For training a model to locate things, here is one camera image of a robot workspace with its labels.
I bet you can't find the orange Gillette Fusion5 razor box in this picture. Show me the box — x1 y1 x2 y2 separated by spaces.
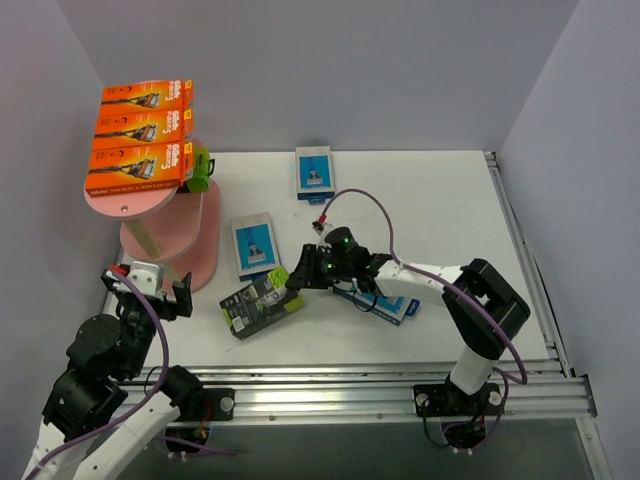
99 79 194 116

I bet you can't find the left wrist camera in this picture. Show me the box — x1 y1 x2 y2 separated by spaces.
126 261 165 297

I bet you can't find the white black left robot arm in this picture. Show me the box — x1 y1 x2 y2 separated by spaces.
23 261 205 479

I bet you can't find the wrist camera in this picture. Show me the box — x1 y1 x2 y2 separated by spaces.
126 261 165 297
312 220 334 244

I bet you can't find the blue Harry's razor box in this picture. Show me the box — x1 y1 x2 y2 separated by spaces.
230 212 281 281

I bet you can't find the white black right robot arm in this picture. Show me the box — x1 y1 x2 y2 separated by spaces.
286 227 531 413

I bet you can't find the orange Gillette Fusion box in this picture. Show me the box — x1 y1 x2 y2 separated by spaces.
92 108 194 150
84 142 194 197

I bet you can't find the blue Harry's box far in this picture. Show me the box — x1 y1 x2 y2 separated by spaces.
295 146 336 205

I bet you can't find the aluminium mounting rail frame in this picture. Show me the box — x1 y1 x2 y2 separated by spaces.
166 150 611 479

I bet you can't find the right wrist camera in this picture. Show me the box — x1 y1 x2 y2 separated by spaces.
312 220 334 244

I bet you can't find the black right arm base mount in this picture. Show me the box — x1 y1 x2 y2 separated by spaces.
412 382 502 419

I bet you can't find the blue Harry's box tilted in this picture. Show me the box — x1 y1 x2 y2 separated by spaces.
332 287 421 326

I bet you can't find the black green Gillette Labs box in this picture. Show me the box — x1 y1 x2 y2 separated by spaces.
177 145 215 194

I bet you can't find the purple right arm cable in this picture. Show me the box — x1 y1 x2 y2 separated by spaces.
319 188 529 451

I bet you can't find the pink three-tier wooden shelf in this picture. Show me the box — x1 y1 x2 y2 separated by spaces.
82 78 223 296

